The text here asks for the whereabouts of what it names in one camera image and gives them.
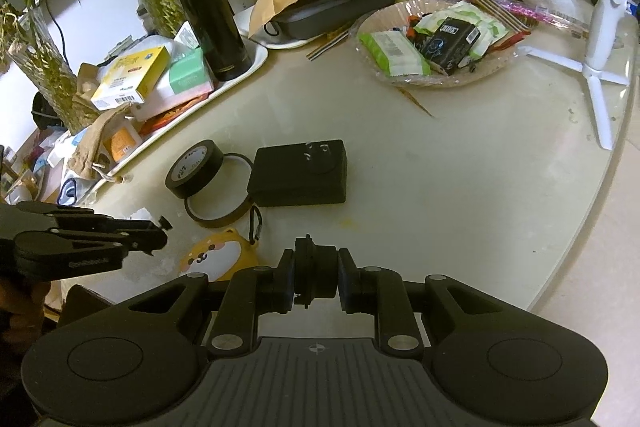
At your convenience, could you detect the brown drawstring pouch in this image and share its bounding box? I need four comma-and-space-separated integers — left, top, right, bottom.
67, 103, 132, 180

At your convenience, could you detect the white plate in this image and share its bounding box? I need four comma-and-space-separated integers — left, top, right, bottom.
235, 7, 321, 50

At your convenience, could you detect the pink glitter stick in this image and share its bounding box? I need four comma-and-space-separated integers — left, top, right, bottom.
500, 0, 583, 30

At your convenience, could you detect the glass bowl of snacks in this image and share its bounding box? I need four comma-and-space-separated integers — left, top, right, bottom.
350, 0, 523, 86

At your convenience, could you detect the black thermos bottle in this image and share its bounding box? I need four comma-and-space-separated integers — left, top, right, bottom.
160, 0, 252, 82

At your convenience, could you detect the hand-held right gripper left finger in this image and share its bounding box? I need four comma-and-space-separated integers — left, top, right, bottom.
112, 249, 297, 354

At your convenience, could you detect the small black box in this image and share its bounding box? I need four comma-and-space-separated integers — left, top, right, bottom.
419, 19, 481, 75

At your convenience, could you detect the thin amber tape ring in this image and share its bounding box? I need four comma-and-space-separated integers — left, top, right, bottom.
185, 153, 255, 228

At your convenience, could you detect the large black power adapter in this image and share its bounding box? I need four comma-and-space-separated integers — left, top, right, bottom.
247, 139, 347, 208

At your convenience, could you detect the orange packet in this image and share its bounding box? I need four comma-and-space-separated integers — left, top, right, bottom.
107, 127, 143, 162

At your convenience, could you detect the green wet wipes packet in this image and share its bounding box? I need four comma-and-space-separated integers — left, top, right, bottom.
357, 30, 431, 78

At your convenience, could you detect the red flat packet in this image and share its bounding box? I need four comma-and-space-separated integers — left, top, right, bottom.
140, 92, 213, 135

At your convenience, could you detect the yellow cardboard box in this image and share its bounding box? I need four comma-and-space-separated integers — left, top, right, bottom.
91, 46, 170, 110

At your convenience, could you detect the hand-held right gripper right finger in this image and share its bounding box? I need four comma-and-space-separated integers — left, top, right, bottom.
337, 249, 522, 354

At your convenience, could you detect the white plastic tray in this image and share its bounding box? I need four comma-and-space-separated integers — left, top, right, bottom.
60, 39, 269, 192

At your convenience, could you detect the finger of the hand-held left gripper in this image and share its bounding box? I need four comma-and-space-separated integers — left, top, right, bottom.
12, 229, 168, 280
15, 202, 171, 235

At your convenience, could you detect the white green packet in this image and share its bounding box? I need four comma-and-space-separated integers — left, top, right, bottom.
415, 2, 508, 58

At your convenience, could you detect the green tissue pack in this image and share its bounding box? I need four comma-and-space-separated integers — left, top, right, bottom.
167, 48, 217, 98

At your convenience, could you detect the black tape roll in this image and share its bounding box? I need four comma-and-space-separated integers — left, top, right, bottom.
165, 140, 226, 199

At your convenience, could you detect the person's left hand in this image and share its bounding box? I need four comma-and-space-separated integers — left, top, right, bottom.
0, 279, 51, 343

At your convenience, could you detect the orange dog face pouch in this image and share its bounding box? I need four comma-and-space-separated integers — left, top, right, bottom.
180, 205, 264, 283

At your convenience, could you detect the thin brown stick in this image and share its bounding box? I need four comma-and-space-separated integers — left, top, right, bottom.
397, 86, 437, 118

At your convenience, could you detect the white gimbal tripod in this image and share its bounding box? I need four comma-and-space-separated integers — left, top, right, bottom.
517, 0, 632, 151

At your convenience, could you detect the black zip case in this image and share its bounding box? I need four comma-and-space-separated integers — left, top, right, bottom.
263, 0, 397, 42

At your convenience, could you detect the black round device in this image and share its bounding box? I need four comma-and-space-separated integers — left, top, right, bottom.
32, 92, 66, 128

